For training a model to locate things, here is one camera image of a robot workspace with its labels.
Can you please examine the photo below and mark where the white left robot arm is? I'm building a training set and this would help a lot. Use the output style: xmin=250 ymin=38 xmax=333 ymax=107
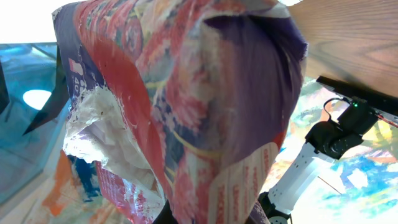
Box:
xmin=259 ymin=98 xmax=379 ymax=224

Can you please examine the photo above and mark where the purple pad package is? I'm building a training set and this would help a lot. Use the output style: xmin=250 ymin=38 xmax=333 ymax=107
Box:
xmin=53 ymin=0 xmax=307 ymax=223

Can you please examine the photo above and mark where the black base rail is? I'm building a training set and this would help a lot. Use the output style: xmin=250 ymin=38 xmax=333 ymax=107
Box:
xmin=316 ymin=76 xmax=397 ymax=127

